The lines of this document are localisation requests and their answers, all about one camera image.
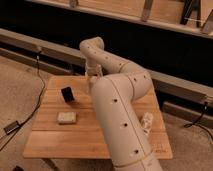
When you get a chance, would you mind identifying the small black power adapter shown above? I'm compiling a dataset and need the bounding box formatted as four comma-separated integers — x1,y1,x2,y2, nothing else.
4,121,20,135

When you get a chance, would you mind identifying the black cable right side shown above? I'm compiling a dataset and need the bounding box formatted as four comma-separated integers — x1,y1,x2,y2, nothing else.
183,101,213,141

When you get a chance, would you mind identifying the wooden table board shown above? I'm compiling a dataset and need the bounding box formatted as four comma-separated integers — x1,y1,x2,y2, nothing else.
24,76,172,159

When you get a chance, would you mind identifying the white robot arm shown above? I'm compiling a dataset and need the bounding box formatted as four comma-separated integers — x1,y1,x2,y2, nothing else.
80,37,163,171

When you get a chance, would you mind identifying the white toy figure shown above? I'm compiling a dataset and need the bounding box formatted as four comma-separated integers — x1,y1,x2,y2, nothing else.
141,112,153,136

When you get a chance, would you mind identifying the black ceramic cup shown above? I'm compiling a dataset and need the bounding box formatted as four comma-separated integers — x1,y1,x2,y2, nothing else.
61,87,75,103

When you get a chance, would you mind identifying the black cable on floor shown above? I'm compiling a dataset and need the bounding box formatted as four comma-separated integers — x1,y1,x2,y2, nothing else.
0,53,47,152

